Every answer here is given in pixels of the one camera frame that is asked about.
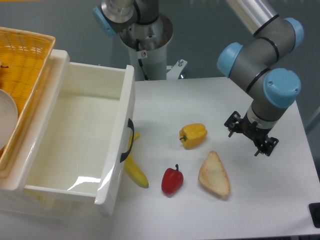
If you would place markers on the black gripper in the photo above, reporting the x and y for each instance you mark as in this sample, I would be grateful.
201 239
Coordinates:
264 144

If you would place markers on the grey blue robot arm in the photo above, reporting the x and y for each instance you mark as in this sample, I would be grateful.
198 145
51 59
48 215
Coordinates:
249 67

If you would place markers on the triangle toasted bread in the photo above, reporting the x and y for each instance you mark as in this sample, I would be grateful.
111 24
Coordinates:
213 176

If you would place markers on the yellow bell pepper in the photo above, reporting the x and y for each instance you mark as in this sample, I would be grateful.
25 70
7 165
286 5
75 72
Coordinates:
192 135

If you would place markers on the red bell pepper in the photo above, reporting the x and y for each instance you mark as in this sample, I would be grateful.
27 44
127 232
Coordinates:
172 180

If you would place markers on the black corner object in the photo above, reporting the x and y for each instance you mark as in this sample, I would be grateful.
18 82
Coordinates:
314 209

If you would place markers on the yellow banana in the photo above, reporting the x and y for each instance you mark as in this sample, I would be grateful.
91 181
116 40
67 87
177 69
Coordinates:
135 173

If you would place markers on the white plastic drawer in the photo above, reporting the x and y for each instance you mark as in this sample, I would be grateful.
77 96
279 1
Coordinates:
88 137

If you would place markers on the yellow woven basket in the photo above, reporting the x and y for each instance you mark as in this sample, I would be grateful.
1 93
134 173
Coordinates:
25 53

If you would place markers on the white plate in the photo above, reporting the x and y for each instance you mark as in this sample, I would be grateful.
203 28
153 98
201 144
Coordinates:
8 117

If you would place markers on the white drawer cabinet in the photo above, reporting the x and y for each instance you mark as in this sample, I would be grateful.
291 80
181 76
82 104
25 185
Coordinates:
14 197

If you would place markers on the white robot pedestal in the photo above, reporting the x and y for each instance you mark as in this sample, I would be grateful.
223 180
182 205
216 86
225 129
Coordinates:
147 49

